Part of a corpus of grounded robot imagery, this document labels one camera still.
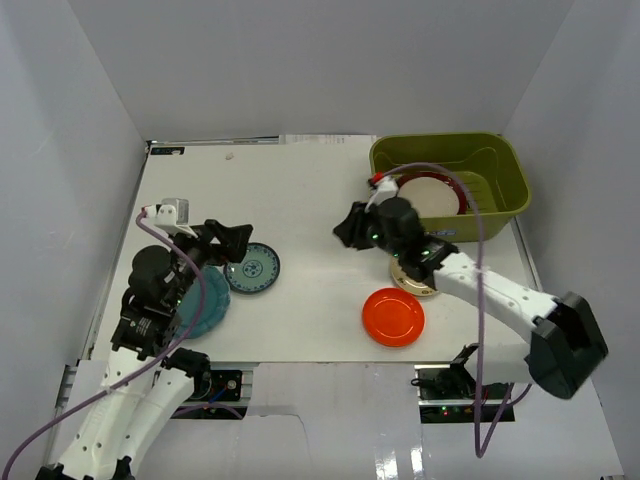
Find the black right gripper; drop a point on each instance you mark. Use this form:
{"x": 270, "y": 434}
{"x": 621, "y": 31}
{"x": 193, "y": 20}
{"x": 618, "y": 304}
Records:
{"x": 350, "y": 231}

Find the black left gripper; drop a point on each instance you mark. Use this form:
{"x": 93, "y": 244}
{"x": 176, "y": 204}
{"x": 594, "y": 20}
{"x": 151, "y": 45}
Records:
{"x": 211, "y": 240}

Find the teal scalloped plate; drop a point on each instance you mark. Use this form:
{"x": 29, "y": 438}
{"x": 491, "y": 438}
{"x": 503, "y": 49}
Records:
{"x": 217, "y": 301}

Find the dark red rimmed cream plate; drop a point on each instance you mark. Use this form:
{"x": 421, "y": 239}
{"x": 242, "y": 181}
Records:
{"x": 432, "y": 195}

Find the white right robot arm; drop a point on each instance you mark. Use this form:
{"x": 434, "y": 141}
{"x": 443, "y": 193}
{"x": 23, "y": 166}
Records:
{"x": 565, "y": 342}

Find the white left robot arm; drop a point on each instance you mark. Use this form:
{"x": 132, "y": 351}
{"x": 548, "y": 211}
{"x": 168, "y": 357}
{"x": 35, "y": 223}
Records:
{"x": 148, "y": 374}

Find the olive green plastic bin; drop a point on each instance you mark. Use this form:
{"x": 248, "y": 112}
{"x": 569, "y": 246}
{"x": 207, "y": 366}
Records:
{"x": 485, "y": 162}

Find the blue patterned small plate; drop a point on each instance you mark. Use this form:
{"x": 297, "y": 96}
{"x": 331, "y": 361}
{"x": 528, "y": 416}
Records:
{"x": 256, "y": 273}

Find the cream plate with calligraphy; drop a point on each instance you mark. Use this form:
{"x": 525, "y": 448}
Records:
{"x": 404, "y": 282}

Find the orange plate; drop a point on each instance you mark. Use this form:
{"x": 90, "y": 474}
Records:
{"x": 393, "y": 317}

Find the white papers at back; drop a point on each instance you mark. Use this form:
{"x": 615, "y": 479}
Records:
{"x": 288, "y": 139}

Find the dark label sticker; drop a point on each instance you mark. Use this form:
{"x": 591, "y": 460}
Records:
{"x": 166, "y": 151}

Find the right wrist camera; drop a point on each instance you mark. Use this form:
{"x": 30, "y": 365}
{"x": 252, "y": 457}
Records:
{"x": 383, "y": 187}

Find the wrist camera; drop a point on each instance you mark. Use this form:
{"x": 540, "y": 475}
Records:
{"x": 171, "y": 215}
{"x": 383, "y": 187}

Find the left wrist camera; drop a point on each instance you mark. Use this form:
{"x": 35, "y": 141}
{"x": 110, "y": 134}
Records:
{"x": 171, "y": 215}

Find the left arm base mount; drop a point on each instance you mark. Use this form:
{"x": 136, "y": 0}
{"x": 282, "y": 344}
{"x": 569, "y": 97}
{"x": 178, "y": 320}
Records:
{"x": 218, "y": 394}

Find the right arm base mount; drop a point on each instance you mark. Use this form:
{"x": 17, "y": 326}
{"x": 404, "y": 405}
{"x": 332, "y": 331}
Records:
{"x": 446, "y": 394}

